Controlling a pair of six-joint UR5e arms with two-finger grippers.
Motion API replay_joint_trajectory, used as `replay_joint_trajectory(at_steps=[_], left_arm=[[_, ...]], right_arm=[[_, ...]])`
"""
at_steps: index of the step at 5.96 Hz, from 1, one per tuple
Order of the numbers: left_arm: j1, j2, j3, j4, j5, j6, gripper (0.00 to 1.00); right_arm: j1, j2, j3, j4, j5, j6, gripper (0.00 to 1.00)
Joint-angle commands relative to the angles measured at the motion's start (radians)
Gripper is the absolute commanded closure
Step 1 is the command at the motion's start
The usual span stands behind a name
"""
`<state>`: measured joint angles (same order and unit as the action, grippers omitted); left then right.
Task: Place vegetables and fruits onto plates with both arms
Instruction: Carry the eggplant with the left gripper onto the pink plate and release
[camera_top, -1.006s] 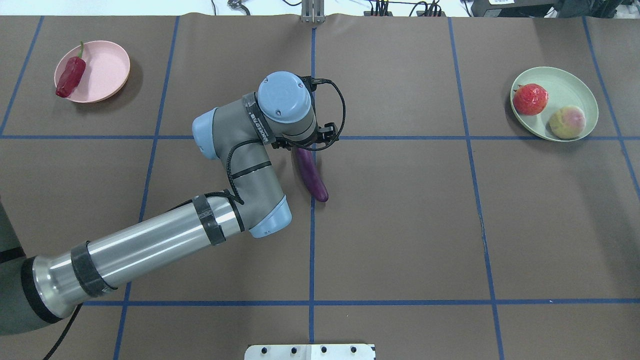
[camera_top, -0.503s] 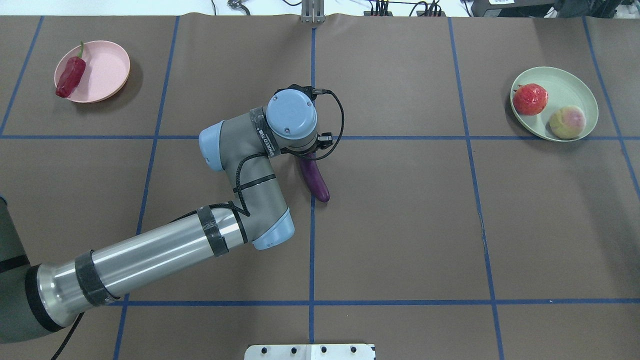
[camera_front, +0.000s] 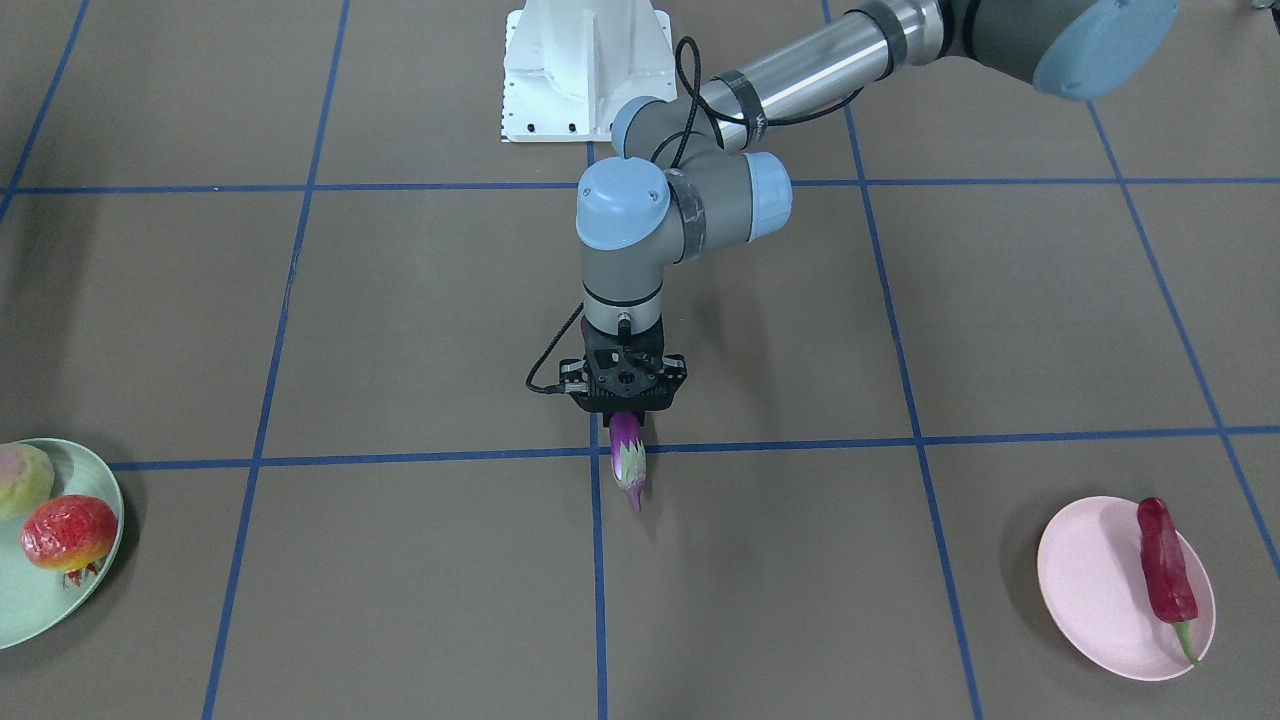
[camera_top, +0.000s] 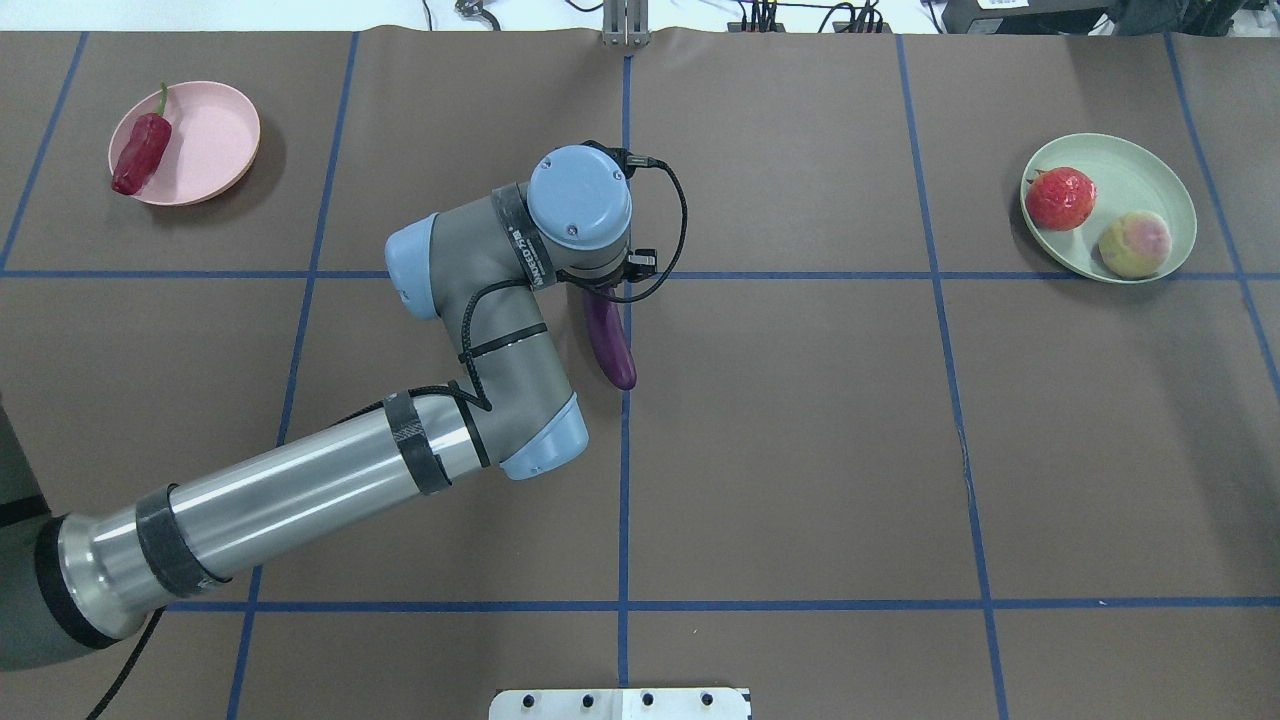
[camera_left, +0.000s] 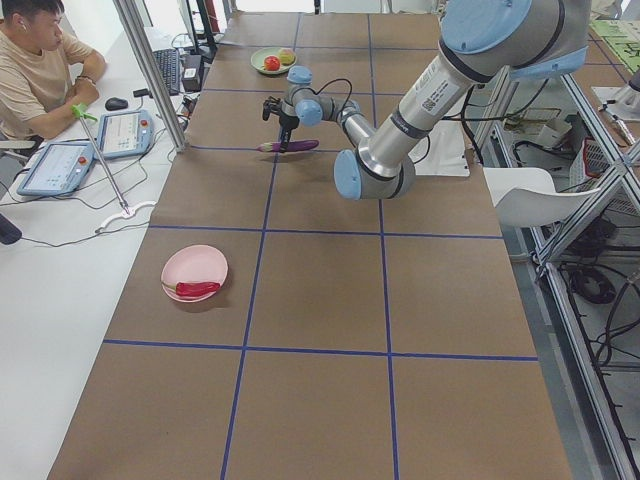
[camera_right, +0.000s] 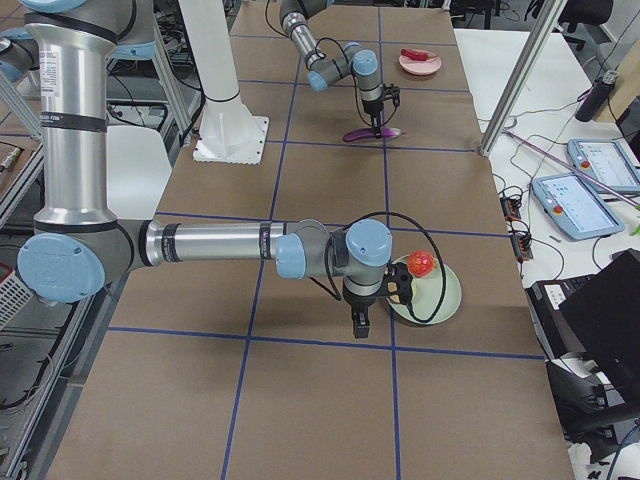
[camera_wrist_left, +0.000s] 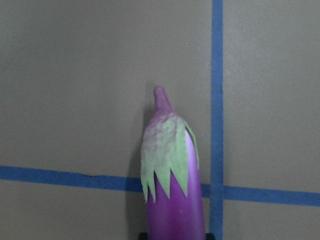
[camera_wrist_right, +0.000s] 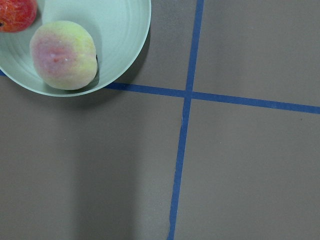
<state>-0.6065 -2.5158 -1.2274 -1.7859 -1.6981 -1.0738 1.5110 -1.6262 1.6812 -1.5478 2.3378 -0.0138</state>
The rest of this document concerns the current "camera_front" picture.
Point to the yellow-pink peach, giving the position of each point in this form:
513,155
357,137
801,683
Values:
27,477

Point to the red-yellow pomegranate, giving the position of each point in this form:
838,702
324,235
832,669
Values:
70,534

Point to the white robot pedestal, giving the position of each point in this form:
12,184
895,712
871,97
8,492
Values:
570,66

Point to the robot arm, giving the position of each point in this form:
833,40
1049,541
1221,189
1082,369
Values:
685,178

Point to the red chili pepper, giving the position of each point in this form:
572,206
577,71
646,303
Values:
1164,567

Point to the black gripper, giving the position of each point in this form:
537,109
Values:
677,374

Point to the pink plate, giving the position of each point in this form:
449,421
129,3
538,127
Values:
1094,585

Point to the purple eggplant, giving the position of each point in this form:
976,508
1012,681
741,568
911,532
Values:
628,455

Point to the brown paper table cover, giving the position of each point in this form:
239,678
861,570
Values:
270,260

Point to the green plate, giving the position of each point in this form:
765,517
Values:
33,599

